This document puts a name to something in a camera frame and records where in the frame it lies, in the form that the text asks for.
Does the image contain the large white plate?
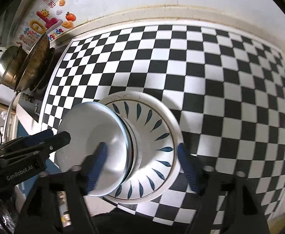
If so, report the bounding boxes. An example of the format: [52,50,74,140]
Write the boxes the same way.
[97,91,185,204]

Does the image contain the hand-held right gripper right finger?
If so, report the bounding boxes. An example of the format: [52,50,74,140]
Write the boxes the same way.
[177,143,271,234]

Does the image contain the black and white checkered mat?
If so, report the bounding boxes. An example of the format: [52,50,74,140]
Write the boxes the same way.
[40,24,285,230]

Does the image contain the white plate with blue leaves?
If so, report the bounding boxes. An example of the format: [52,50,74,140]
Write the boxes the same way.
[104,101,176,199]

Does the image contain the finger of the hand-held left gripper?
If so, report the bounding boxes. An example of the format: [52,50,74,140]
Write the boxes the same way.
[0,131,71,161]
[15,129,54,144]

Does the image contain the colourful wall stickers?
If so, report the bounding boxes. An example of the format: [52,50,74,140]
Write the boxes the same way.
[17,0,77,45]

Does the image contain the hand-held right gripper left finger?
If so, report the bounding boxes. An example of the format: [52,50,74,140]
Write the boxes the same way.
[16,141,109,234]

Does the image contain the black gas stove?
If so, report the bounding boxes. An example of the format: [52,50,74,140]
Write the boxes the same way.
[18,46,60,122]

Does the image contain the metal wok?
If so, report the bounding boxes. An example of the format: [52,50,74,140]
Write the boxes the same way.
[2,33,51,142]

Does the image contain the steel pot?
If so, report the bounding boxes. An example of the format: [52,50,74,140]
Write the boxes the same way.
[0,45,27,90]

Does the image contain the small labelled bottle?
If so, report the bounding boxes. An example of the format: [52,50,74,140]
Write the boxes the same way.
[57,190,72,227]

